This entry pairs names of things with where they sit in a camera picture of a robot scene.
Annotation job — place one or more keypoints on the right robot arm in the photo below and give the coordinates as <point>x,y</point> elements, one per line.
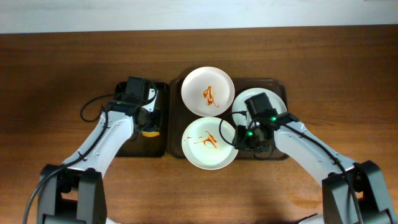
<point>352,192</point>

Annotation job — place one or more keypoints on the white plate bottom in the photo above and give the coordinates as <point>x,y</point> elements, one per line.
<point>206,143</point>

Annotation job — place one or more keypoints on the white plate top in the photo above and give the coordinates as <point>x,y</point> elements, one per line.
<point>207,91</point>

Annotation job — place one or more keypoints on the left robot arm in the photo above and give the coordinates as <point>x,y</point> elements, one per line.
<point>73,192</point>

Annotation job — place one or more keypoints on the small black tray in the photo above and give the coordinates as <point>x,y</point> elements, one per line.
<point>142,146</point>

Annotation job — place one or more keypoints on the pale blue plate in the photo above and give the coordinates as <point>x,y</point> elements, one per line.
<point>276,99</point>

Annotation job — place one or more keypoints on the white plate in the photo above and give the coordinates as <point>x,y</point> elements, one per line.
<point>207,91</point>
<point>206,143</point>

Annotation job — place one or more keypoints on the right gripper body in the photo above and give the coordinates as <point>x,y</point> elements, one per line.
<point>241,142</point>

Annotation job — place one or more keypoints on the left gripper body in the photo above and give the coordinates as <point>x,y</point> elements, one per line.
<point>155,121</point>

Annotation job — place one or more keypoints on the green and orange sponge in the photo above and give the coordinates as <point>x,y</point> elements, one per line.
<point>151,134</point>

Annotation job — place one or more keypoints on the large brown serving tray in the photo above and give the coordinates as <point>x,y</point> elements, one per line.
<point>180,117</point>

